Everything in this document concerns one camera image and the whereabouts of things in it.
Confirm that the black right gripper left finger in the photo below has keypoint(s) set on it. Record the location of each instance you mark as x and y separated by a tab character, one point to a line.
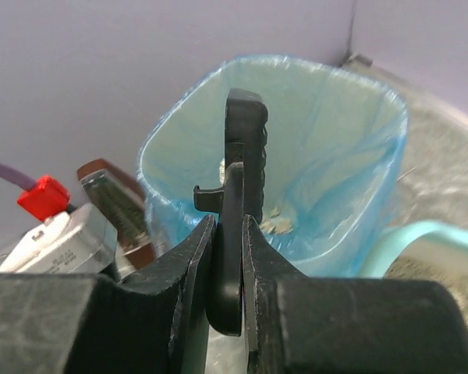
152	322

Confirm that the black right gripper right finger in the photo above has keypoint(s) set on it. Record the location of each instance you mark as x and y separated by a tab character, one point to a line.
300	324

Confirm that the litter waste clumps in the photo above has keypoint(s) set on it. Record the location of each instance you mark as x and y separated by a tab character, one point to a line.
275	224

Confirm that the teal litter box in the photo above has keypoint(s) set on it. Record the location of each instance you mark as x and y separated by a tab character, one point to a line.
432	242

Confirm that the black litter scoop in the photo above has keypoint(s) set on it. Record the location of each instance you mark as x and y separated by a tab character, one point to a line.
241	193

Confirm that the brown metronome box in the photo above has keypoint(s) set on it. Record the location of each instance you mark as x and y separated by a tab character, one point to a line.
117	195

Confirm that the beige cat litter pellets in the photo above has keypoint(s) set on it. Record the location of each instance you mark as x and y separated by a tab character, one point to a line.
409	268

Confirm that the blue plastic bin liner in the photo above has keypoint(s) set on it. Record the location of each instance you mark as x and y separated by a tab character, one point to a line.
335	147

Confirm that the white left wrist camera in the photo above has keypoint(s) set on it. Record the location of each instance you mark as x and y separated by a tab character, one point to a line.
83	241

